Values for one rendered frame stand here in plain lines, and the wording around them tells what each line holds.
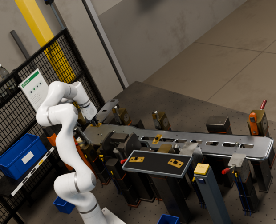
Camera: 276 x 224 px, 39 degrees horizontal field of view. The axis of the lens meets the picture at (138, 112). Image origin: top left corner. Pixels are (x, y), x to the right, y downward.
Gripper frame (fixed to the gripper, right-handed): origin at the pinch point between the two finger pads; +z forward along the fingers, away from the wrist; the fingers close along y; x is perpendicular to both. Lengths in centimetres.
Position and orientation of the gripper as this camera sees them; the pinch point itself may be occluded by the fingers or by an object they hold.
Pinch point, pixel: (94, 122)
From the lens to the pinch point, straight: 266.5
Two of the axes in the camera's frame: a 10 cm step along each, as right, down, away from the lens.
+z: 3.5, 7.8, 5.2
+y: 4.7, -6.3, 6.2
